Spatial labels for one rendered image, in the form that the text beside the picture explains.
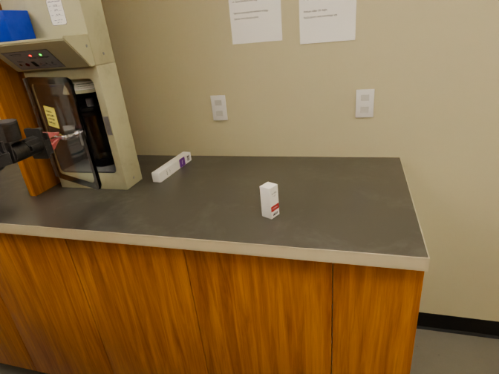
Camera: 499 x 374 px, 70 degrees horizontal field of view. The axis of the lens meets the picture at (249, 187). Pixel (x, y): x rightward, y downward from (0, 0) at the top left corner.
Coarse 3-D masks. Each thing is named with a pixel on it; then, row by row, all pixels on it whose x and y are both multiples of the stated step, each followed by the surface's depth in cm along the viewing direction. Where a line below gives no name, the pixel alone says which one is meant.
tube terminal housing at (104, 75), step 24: (0, 0) 121; (24, 0) 118; (72, 0) 114; (96, 0) 120; (48, 24) 120; (72, 24) 117; (96, 24) 121; (96, 48) 121; (24, 72) 130; (48, 72) 128; (72, 72) 125; (96, 72) 123; (120, 96) 135; (120, 120) 135; (120, 144) 136; (120, 168) 137
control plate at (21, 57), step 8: (8, 56) 120; (16, 56) 119; (24, 56) 119; (32, 56) 118; (40, 56) 117; (48, 56) 117; (16, 64) 123; (24, 64) 123; (32, 64) 122; (48, 64) 121; (56, 64) 120
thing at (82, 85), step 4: (72, 80) 130; (76, 80) 130; (80, 80) 130; (84, 80) 130; (88, 80) 130; (76, 84) 130; (80, 84) 130; (84, 84) 130; (88, 84) 130; (92, 84) 131; (76, 88) 130; (80, 88) 130; (84, 88) 130; (88, 88) 130; (92, 88) 131; (76, 92) 130; (80, 92) 130; (84, 92) 130; (88, 92) 130; (92, 92) 131
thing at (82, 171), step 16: (32, 80) 127; (48, 80) 120; (64, 80) 115; (48, 96) 125; (64, 96) 119; (64, 112) 123; (48, 128) 134; (64, 128) 127; (80, 128) 120; (64, 144) 132; (80, 144) 125; (64, 160) 137; (80, 160) 129; (64, 176) 142; (80, 176) 134; (96, 176) 127
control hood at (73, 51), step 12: (60, 36) 108; (72, 36) 111; (84, 36) 116; (0, 48) 116; (12, 48) 115; (24, 48) 115; (36, 48) 114; (48, 48) 113; (60, 48) 112; (72, 48) 111; (84, 48) 116; (60, 60) 118; (72, 60) 117; (84, 60) 116
